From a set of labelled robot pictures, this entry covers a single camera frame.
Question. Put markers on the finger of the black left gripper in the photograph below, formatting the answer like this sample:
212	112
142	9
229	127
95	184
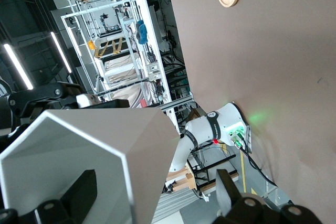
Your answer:
42	98

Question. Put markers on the beige cloth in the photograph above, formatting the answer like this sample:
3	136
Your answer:
120	68

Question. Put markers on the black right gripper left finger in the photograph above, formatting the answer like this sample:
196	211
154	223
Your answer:
78	197

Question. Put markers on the long ceiling light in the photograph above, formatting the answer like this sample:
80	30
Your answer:
61	52
18	66

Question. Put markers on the white faceted cup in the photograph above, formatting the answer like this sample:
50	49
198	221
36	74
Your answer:
105	134

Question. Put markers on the white frame cell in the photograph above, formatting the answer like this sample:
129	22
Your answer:
157	51

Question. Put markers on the blue cloth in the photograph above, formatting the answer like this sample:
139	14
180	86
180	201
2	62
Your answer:
143	33

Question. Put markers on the grey base connector box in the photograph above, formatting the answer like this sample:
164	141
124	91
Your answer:
248	137

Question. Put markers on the yellow black striped board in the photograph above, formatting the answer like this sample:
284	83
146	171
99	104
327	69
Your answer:
115	47

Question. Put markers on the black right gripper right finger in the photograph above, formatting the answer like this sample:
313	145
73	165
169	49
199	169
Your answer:
228	197

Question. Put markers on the red emergency button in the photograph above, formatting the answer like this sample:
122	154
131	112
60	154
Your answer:
216	141

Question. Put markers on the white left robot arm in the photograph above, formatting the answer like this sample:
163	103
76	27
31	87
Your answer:
225	119

